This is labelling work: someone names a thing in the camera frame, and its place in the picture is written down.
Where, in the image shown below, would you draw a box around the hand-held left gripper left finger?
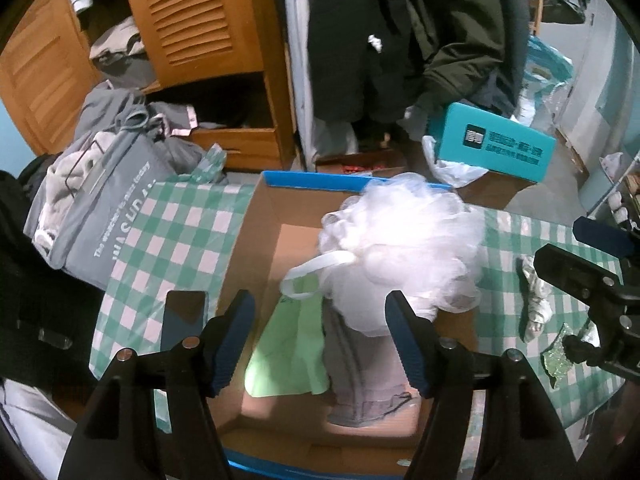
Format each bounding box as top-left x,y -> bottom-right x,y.
57,289 -> 257,480

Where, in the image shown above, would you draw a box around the teal printed box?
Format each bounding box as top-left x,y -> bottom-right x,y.
435,101 -> 557,183

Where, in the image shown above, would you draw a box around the blue transparent plastic bag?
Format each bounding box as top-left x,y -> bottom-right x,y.
517,35 -> 576,126

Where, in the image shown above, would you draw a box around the wooden louvered wardrobe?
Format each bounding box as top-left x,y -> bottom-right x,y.
0,0 -> 301,173

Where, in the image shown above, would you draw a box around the green checkered tablecloth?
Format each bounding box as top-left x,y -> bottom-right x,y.
87,180 -> 640,480

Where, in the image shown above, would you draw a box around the shoe rack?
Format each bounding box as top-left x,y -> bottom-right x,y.
590,152 -> 640,231

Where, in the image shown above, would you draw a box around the light green cloth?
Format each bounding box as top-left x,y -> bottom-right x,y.
245,290 -> 333,398

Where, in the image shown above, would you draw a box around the grey hooded sweatshirt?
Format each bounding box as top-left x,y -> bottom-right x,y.
80,87 -> 201,161

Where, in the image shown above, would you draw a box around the black smartphone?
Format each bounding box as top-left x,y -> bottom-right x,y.
161,290 -> 210,356

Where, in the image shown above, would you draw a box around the grey printed tote bag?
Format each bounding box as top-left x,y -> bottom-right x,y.
22,130 -> 171,291

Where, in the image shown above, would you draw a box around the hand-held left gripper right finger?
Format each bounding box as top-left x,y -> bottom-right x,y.
384,291 -> 581,480

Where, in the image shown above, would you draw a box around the blue-sided cardboard box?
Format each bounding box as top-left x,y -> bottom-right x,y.
207,170 -> 481,480

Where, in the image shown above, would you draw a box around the small white plastic bag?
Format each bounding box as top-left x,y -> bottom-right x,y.
600,152 -> 626,177

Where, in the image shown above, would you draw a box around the brown cardboard carton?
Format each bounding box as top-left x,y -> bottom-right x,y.
315,149 -> 408,179

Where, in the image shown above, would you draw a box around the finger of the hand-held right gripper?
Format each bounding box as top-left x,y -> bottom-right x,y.
572,216 -> 638,260
532,243 -> 623,311

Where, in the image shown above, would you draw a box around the dark cloth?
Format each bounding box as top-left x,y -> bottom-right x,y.
0,170 -> 116,391

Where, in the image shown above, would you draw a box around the folded grey clothes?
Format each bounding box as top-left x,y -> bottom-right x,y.
90,15 -> 161,88

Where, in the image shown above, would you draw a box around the grey cloth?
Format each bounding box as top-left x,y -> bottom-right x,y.
322,305 -> 416,428

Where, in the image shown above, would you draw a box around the olive hanging jacket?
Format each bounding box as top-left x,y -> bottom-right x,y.
405,0 -> 531,121

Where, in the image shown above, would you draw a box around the white patterned sock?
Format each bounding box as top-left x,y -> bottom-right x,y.
517,255 -> 555,343

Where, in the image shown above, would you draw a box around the white mesh bath loofah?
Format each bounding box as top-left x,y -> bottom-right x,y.
281,172 -> 486,336

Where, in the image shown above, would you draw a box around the white hanging shirt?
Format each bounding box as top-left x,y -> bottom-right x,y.
282,0 -> 321,166

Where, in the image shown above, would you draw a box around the black hanging jacket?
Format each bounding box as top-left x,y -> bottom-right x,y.
305,0 -> 426,126

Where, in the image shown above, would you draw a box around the crumpled green plastic wrapper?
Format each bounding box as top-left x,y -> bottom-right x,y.
542,322 -> 593,391

